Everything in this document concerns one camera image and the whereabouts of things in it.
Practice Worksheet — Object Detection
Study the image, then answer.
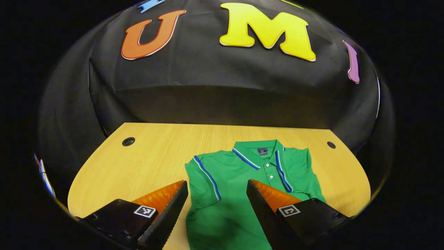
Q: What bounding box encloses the green T-shirt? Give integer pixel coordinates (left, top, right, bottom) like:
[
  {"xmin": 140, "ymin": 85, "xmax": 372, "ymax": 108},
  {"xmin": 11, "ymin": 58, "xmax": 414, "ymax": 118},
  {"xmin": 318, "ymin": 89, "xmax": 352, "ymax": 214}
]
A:
[{"xmin": 185, "ymin": 140, "xmax": 327, "ymax": 250}]

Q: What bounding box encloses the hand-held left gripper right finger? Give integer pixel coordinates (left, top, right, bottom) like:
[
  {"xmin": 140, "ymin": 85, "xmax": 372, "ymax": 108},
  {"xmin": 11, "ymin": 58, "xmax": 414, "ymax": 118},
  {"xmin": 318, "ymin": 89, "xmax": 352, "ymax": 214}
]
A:
[{"xmin": 246, "ymin": 179, "xmax": 355, "ymax": 250}]

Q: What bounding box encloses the white printed banner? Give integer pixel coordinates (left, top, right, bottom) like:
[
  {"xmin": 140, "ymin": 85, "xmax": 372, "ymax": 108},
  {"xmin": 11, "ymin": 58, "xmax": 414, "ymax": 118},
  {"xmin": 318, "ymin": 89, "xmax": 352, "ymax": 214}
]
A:
[{"xmin": 34, "ymin": 154, "xmax": 56, "ymax": 199}]

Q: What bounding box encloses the black backdrop cloth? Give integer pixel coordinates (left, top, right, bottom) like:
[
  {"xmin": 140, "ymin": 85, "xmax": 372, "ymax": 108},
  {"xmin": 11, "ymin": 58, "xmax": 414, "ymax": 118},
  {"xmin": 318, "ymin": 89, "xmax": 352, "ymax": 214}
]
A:
[{"xmin": 36, "ymin": 0, "xmax": 396, "ymax": 206}]

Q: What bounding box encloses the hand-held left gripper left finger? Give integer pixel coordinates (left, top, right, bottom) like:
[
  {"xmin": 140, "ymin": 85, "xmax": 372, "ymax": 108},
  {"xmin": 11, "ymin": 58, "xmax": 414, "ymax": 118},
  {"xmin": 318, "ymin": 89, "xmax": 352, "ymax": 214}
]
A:
[{"xmin": 75, "ymin": 180, "xmax": 189, "ymax": 250}]

